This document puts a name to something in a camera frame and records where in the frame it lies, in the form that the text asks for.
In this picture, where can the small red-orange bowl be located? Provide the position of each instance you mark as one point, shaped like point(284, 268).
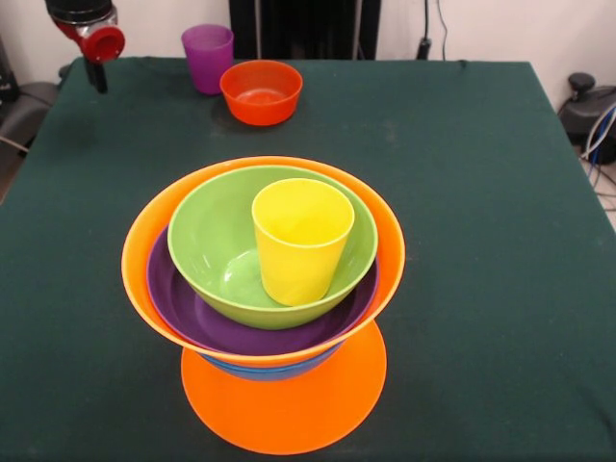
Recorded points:
point(262, 91)

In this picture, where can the large orange bowl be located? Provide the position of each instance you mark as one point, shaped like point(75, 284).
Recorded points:
point(284, 414)
point(390, 250)

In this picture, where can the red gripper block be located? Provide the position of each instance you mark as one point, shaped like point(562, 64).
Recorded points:
point(103, 45)

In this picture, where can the green bowl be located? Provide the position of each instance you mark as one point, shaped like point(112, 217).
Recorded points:
point(212, 231)

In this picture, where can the yellow cup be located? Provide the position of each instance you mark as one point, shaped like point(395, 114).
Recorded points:
point(300, 260)

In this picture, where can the opaque blue bowl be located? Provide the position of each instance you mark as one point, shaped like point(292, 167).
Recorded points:
point(269, 374)

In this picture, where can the dark green tablecloth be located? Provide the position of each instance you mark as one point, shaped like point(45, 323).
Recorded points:
point(481, 289)

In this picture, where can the wide purple bowl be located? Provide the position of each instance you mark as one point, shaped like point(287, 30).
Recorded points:
point(240, 332)

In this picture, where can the purple cup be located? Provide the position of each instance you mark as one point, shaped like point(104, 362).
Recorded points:
point(208, 58)

